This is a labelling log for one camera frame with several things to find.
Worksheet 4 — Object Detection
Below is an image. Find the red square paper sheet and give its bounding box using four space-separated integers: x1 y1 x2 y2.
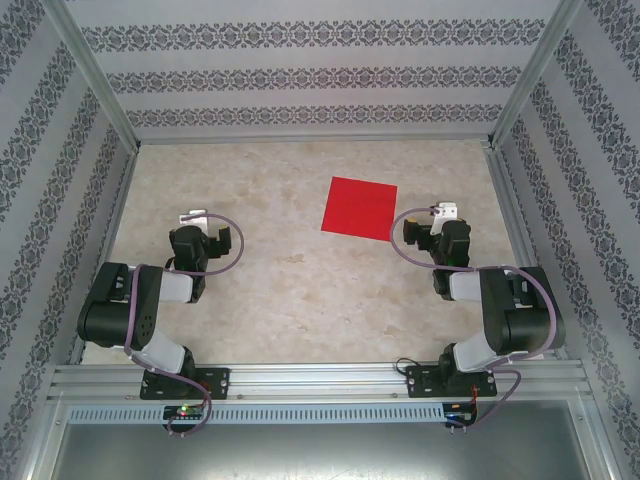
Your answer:
319 176 399 245

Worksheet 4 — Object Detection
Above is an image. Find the grey metal sheet panel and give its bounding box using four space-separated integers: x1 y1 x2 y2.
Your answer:
49 422 594 480

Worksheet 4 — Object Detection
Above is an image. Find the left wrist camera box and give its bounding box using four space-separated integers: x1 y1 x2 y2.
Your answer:
178 209 209 229

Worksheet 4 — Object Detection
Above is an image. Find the aluminium table side rail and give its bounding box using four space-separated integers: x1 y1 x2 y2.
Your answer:
67 149 140 366
482 144 569 359

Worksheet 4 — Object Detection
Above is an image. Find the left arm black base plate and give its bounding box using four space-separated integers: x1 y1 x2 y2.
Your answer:
139 367 232 401

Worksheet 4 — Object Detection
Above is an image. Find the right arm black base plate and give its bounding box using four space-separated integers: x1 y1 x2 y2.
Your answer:
405 364 497 400

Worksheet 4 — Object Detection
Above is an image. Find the aluminium mounting rail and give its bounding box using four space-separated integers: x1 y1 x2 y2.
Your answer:
47 362 595 402

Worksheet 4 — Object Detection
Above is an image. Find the slotted grey cable duct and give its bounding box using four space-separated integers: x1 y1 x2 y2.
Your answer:
67 403 446 424

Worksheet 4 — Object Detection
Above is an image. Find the aluminium frame post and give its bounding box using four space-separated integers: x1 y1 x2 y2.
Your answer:
43 0 142 151
487 0 585 150

